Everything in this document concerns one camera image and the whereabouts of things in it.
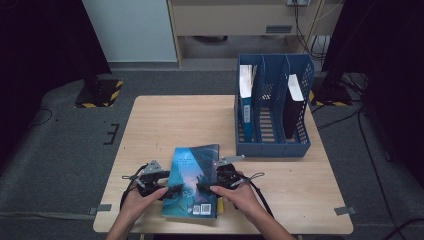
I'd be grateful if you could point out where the black hardcover book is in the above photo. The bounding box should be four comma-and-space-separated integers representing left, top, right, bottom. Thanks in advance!
283, 73, 305, 140

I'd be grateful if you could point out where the illustrated paperback book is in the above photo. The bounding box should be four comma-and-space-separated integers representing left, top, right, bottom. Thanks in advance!
162, 143, 221, 220

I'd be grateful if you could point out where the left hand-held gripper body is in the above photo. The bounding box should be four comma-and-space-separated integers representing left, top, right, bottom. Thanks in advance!
134, 159, 166, 198

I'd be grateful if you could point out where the person's left hand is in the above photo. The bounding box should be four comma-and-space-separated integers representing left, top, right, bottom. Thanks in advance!
119, 186, 170, 227

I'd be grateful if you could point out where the white panel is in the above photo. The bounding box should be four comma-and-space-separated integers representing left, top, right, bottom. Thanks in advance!
82, 0, 178, 63

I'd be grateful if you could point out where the hanging cable bundle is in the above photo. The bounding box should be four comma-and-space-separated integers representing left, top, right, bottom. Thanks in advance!
292, 0, 334, 63

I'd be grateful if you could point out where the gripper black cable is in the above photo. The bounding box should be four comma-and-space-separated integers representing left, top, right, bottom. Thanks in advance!
119, 163, 149, 211
233, 171, 275, 218

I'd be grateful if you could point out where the striped black stand base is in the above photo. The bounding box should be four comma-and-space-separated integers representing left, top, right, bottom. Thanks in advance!
74, 78, 124, 109
309, 75, 355, 108

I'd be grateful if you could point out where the blue file rack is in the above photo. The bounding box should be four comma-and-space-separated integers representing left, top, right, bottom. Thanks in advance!
234, 53, 315, 158

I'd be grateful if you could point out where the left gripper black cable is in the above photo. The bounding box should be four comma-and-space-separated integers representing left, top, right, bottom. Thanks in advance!
119, 163, 149, 211

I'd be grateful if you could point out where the beige cabinet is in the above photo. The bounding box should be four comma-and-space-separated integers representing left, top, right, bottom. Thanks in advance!
166, 0, 344, 69

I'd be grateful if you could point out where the black curtain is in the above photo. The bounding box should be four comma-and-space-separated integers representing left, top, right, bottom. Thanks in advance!
0, 0, 113, 168
321, 0, 424, 188

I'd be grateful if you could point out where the grey tape piece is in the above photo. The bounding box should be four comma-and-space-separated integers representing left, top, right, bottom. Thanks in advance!
88, 204, 113, 215
334, 206, 357, 216

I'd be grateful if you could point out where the plain blue book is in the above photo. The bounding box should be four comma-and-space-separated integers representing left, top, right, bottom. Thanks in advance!
239, 64, 260, 143

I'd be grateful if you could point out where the person's right hand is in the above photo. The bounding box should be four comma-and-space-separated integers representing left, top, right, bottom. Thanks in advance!
209, 180, 267, 225

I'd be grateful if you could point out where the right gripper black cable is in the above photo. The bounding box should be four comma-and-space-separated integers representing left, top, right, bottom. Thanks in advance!
233, 171, 275, 218

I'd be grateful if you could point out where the black floor cable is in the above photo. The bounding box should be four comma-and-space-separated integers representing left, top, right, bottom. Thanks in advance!
383, 218, 424, 240
31, 108, 54, 127
316, 108, 363, 132
358, 109, 399, 231

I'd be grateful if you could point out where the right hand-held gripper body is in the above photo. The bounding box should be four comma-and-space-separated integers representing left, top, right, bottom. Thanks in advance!
215, 154, 248, 191

